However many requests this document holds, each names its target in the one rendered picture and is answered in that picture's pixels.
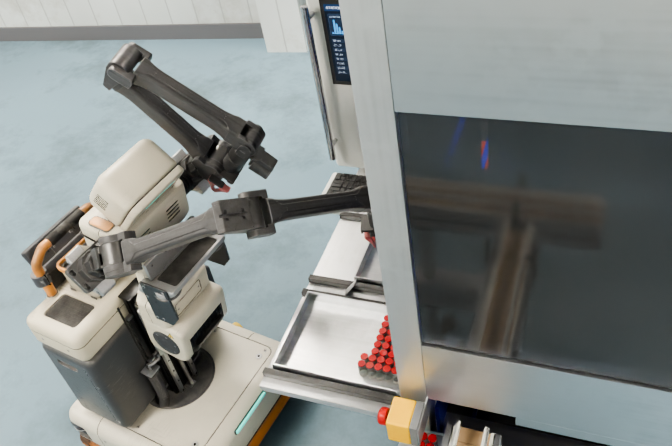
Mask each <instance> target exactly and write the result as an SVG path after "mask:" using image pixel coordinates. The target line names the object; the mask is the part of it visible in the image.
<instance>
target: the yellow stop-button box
mask: <svg viewBox="0 0 672 446"><path fill-rule="evenodd" d="M424 405H425V403H424V402H421V401H417V402H416V401H414V400H410V399H405V398H401V397H394V398H393V401H392V404H391V407H390V411H389V414H388V417H387V420H386V427H387V432H388V438H389V439H390V440H393V441H397V442H402V443H406V444H411V445H413V446H419V442H418V435H417V430H418V426H419V423H420V419H421V416H422V412H423V409H424Z"/></svg>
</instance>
